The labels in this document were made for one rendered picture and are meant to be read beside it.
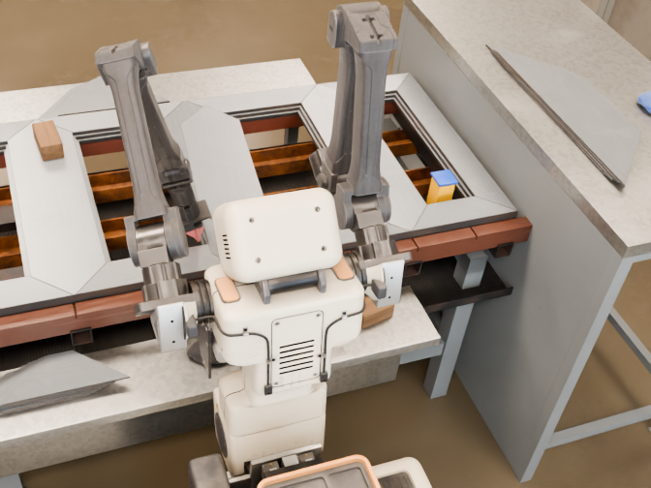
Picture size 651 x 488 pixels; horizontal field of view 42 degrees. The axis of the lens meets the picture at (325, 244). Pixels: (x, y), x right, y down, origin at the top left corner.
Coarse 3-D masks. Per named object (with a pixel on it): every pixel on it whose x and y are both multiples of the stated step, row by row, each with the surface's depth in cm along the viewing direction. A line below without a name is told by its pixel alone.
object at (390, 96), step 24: (168, 120) 259; (240, 120) 267; (408, 120) 275; (0, 144) 244; (432, 144) 264; (96, 216) 226; (504, 216) 242; (24, 264) 213; (120, 288) 208; (0, 312) 199; (24, 312) 202
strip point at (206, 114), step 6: (204, 108) 264; (210, 108) 265; (198, 114) 262; (204, 114) 262; (210, 114) 262; (216, 114) 263; (222, 114) 263; (186, 120) 259; (192, 120) 259; (198, 120) 260; (204, 120) 260; (210, 120) 260; (216, 120) 261; (222, 120) 261; (228, 120) 261; (234, 120) 262
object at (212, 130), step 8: (184, 128) 256; (192, 128) 257; (200, 128) 257; (208, 128) 257; (216, 128) 258; (224, 128) 258; (232, 128) 259; (240, 128) 259; (184, 136) 254; (192, 136) 254; (200, 136) 254; (208, 136) 255; (216, 136) 255; (224, 136) 255; (232, 136) 256; (240, 136) 256
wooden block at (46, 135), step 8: (32, 128) 244; (40, 128) 242; (48, 128) 242; (40, 136) 239; (48, 136) 239; (56, 136) 240; (40, 144) 236; (48, 144) 237; (56, 144) 237; (40, 152) 240; (48, 152) 238; (56, 152) 239; (48, 160) 239
